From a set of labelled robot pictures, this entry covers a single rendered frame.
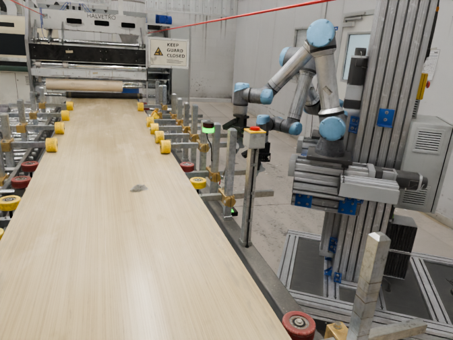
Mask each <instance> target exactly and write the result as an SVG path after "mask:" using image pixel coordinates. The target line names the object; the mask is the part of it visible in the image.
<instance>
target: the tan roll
mask: <svg viewBox="0 0 453 340"><path fill-rule="evenodd" d="M36 86H46V88H47V90H80V91H110V92H123V88H146V86H144V85H123V81H116V80H75V79H54V78H46V82H36Z"/></svg>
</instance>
